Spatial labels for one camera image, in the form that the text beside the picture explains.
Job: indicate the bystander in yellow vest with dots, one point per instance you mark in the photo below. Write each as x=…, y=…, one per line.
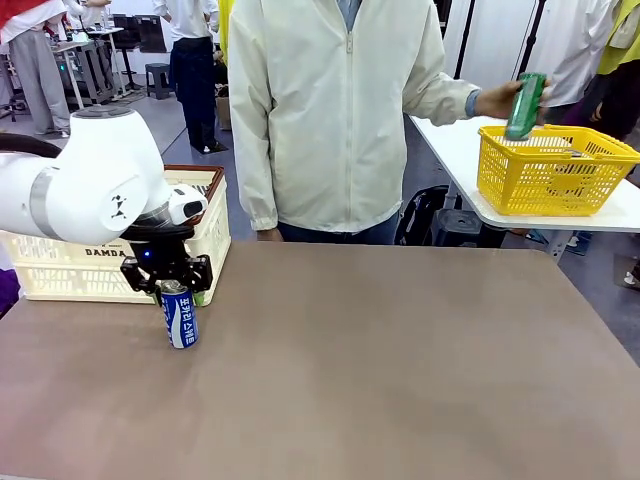
x=620, y=50

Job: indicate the blue white drink can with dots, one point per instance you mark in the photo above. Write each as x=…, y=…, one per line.
x=180, y=325

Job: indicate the bystander in grey trousers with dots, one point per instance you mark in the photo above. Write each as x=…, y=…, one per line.
x=35, y=75

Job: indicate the person in cream jacket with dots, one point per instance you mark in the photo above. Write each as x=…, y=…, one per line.
x=325, y=125

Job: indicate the bystander in white shirt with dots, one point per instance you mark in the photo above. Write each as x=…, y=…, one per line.
x=575, y=50

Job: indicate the purple cloth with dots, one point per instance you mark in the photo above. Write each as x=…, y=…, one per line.
x=7, y=292

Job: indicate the yellow hanging cloth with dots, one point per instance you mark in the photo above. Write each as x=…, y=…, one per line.
x=225, y=30

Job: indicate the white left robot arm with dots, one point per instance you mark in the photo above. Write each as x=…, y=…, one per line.
x=90, y=170

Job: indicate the cardboard box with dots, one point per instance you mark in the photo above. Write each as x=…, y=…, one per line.
x=224, y=112

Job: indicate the white side table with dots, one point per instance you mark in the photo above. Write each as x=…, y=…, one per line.
x=450, y=150

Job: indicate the black tripod pole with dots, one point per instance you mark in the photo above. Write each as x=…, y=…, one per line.
x=462, y=40
x=534, y=35

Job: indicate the dark grey step stool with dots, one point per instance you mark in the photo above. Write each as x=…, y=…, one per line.
x=159, y=80

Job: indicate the black plastic stool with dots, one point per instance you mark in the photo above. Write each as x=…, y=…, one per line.
x=465, y=225

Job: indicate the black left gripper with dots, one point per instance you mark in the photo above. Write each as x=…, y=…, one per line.
x=160, y=255

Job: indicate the black monitor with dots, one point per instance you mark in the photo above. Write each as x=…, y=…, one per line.
x=151, y=34

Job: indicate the yellow plastic shopping basket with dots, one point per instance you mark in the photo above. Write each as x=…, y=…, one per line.
x=540, y=180

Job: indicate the green drink can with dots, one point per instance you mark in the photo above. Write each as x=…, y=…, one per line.
x=525, y=110

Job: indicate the white standing desk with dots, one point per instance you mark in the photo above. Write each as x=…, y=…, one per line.
x=90, y=50

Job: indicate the bystander white shirt dark trousers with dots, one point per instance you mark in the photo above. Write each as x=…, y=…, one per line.
x=192, y=85

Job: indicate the person's right forearm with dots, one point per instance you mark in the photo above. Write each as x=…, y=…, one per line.
x=255, y=190

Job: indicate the person's left forearm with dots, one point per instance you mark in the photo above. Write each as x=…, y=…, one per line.
x=440, y=100

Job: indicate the person's left hand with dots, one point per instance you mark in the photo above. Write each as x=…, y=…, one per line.
x=495, y=102

